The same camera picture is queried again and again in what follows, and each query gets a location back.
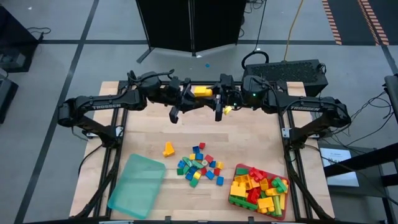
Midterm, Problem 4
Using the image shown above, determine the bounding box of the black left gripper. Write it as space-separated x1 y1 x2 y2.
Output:
157 76 205 111

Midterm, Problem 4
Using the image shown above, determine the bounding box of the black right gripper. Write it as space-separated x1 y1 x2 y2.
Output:
204 73 247 110

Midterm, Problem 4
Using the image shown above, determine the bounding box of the long green plastic building block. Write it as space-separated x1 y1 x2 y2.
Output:
229 195 259 212

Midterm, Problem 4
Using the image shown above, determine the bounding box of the light green plastic building block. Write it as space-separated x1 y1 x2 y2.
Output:
273 196 283 218

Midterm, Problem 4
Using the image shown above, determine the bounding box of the black perforated computer case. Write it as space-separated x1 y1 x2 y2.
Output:
242 58 329 102

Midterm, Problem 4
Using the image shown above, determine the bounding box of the black folding partition screen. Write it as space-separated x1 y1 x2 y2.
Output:
136 0 247 64

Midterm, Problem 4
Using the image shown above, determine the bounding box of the teal translucent plastic bin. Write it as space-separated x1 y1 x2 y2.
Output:
107 153 167 220

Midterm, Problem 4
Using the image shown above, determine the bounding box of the red translucent plastic bin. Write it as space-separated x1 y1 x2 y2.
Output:
228 163 292 221

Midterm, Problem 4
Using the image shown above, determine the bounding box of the white paper sheet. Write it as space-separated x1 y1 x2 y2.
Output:
320 147 360 187

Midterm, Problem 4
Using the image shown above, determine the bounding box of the black mat with orange stripes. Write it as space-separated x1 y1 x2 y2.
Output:
322 0 391 47

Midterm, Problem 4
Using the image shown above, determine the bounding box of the black side stand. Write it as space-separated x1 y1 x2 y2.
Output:
323 142 398 224

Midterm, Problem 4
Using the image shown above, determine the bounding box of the black equipment panel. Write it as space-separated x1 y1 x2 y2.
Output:
384 74 398 116

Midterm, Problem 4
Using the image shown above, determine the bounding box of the black floor equipment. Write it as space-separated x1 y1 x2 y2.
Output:
0 6 40 74

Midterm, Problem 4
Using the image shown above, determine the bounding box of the black floor case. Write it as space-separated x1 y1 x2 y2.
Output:
0 71 19 124

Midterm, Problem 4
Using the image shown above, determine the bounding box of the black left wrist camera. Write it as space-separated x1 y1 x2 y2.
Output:
169 105 182 124

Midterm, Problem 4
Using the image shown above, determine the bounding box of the black coiled cable loop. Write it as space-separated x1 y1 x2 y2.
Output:
241 50 270 71

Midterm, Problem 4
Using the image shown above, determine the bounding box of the black hanging cable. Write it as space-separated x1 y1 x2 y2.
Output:
253 0 268 52

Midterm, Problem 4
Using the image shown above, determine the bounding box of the yellow hanging cable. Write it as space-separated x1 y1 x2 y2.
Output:
282 0 305 62

